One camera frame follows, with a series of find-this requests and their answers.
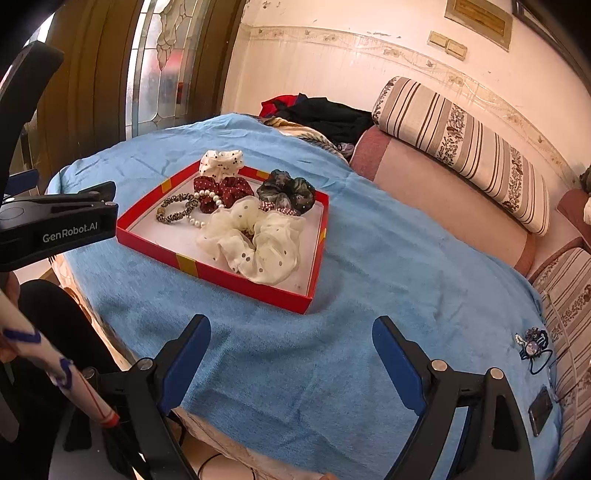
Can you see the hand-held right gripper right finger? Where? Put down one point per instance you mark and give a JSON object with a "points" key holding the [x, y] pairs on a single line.
{"points": [[397, 369]]}

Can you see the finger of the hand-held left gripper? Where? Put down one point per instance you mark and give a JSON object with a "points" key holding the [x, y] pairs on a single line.
{"points": [[87, 196]]}

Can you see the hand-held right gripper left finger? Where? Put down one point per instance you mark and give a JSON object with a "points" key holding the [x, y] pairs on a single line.
{"points": [[189, 364]]}

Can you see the white dark-dotted scrunchie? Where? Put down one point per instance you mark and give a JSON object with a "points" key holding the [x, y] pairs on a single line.
{"points": [[221, 161]]}

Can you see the cream dotted organza scrunchie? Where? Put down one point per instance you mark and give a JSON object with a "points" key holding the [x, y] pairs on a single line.
{"points": [[272, 249]]}

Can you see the red box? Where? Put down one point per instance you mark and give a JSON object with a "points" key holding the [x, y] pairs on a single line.
{"points": [[310, 244]]}

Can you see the person's dark trouser leg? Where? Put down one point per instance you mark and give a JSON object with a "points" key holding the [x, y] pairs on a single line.
{"points": [[55, 318]]}

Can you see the blue blanket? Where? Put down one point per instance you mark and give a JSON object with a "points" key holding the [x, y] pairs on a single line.
{"points": [[369, 277]]}

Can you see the wooden door with stained glass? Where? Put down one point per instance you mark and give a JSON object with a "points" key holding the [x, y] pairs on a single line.
{"points": [[92, 92]]}

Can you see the dark flower hair ornament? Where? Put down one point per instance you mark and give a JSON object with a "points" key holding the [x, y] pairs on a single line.
{"points": [[528, 334]]}

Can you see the thin black hair elastic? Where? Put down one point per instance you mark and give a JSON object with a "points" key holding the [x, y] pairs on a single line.
{"points": [[538, 369]]}

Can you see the red white-dotted scrunchie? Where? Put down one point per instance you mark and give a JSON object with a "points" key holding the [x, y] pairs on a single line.
{"points": [[235, 189]]}

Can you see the black phone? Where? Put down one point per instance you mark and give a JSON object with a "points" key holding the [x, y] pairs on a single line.
{"points": [[540, 410]]}

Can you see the square striped floral cushion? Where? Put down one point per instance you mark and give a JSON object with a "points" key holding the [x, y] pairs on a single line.
{"points": [[572, 286]]}

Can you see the dark green sheer scrunchie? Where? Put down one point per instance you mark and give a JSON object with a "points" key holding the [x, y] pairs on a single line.
{"points": [[286, 191]]}

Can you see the red garment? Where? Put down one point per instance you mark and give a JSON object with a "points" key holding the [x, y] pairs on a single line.
{"points": [[277, 104]]}

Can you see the beige patterned cloth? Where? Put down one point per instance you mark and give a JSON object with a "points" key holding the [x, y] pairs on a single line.
{"points": [[300, 131]]}

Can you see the long striped floral cushion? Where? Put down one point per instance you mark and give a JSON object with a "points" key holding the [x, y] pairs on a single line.
{"points": [[461, 138]]}

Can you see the black clothes pile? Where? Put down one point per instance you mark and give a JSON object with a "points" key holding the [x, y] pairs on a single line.
{"points": [[323, 115]]}

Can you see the black curved frame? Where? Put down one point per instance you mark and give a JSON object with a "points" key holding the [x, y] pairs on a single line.
{"points": [[27, 78]]}

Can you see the beige wall switch plate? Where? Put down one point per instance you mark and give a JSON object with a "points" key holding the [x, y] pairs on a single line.
{"points": [[437, 38], [457, 48]]}

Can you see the gold framed wall plaque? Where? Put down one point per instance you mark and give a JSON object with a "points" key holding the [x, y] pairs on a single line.
{"points": [[480, 21]]}

